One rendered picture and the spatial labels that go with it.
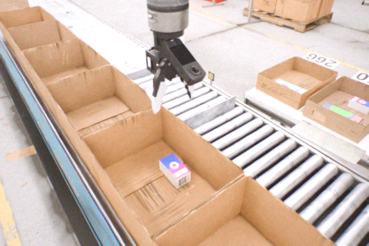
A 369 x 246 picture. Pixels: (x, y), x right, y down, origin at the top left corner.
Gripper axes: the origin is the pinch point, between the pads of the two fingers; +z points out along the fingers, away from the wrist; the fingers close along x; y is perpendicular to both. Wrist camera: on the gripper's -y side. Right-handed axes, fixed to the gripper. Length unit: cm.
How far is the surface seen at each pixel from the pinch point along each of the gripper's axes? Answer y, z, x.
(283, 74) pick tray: 36, 43, -110
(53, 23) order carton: 137, 16, -5
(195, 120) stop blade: 32, 41, -34
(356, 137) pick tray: -22, 41, -83
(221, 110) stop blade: 32, 43, -52
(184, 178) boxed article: -2.5, 27.0, -1.2
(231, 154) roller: 7, 45, -35
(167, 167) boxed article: 3.1, 25.6, 1.2
